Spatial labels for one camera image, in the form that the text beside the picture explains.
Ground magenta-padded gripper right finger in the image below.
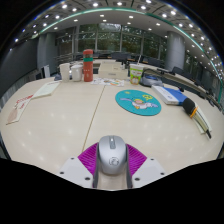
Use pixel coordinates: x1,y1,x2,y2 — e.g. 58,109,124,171
125,143,167,190

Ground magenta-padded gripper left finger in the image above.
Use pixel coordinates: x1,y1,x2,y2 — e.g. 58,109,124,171
57,142,101,189

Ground silver grey computer mouse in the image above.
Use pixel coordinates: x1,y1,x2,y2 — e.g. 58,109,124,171
96,134,128,176

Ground round teal cartoon mouse pad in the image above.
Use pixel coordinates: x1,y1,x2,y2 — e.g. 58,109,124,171
114,89,163,117

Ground white paper booklet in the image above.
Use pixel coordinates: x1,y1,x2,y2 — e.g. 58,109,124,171
191,103,213,135

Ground blue and white book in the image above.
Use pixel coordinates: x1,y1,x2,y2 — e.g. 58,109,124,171
151,84,188,106

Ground red and white leaflet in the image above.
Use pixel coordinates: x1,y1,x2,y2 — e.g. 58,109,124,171
5,94,34,126

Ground grey desk microphone console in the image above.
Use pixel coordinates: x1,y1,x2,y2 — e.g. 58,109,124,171
139,74,164,88

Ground long curved conference desk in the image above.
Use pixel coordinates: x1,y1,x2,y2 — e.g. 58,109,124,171
143,66,224,111

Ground colourful sticker sheet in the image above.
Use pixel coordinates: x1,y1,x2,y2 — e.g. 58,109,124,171
90,77,125,88

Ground paper drink cup with straw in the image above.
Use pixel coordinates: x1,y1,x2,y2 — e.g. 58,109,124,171
128,63,145,86

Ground white lidded mug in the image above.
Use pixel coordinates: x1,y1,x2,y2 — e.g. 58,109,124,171
70,64,84,82

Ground tall white cup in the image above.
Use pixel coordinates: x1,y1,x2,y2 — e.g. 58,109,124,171
59,62,71,83

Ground red bottle with green band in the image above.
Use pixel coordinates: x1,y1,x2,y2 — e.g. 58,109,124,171
82,48,95,83

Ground dark office chairs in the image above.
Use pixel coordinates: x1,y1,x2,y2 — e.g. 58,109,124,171
96,51,201,79

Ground ceiling lights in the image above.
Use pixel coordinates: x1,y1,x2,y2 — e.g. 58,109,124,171
13,0,224,69

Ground black handheld microphone orange ring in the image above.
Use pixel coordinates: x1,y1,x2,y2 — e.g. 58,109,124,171
181,97,213,139

